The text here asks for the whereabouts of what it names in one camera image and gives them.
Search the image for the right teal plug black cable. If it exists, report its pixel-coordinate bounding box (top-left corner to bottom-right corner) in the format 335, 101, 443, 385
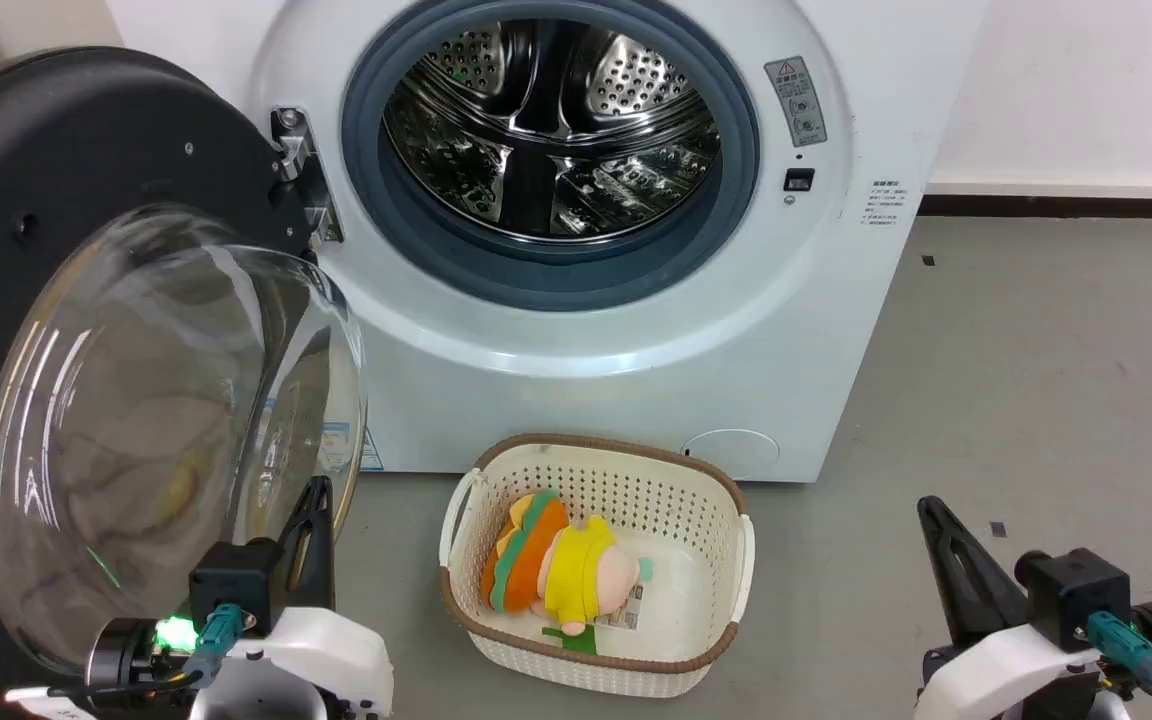
1086, 611, 1152, 720

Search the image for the white printed doll tag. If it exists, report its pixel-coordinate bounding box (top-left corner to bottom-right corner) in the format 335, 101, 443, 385
594, 585, 645, 631

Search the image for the white front-load washing machine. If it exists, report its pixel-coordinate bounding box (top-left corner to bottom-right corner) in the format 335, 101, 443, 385
104, 0, 989, 484

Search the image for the dark brown baseboard strip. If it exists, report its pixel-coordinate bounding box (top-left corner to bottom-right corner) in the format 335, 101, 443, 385
919, 195, 1152, 220

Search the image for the plush doll yellow orange green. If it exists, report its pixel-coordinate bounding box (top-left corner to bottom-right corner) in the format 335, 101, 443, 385
479, 490, 655, 657

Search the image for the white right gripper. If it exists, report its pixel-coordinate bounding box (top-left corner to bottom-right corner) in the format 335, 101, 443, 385
914, 495, 1109, 720

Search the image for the cream laundry basket brown rim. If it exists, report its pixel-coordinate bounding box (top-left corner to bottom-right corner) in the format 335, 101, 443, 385
438, 433, 756, 699

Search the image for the black washer door glass bowl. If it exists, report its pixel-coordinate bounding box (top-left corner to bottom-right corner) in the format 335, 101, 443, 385
0, 45, 369, 720

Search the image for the steel perforated washer drum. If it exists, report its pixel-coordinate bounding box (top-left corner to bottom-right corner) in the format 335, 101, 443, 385
383, 18, 724, 244

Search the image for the left teal plug black cable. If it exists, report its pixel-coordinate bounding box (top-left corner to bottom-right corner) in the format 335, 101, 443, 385
4, 603, 245, 701

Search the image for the black left cylinder green light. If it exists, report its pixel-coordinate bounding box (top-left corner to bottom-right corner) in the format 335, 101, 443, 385
86, 616, 199, 691

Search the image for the round white filter cover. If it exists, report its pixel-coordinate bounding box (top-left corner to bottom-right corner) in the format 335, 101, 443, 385
681, 428, 780, 481

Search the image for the blue white energy sticker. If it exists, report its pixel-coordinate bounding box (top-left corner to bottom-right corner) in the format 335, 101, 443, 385
321, 420, 385, 472

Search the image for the metal washer door hinge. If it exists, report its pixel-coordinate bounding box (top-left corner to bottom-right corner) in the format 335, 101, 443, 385
271, 105, 344, 246

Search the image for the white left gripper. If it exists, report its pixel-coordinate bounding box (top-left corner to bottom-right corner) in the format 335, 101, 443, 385
188, 477, 395, 720

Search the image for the grey warning sticker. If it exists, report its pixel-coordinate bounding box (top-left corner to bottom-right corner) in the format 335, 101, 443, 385
764, 56, 829, 148

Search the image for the teal plug black cable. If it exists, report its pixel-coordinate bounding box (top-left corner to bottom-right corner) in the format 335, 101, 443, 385
4, 603, 245, 701
1086, 611, 1152, 720

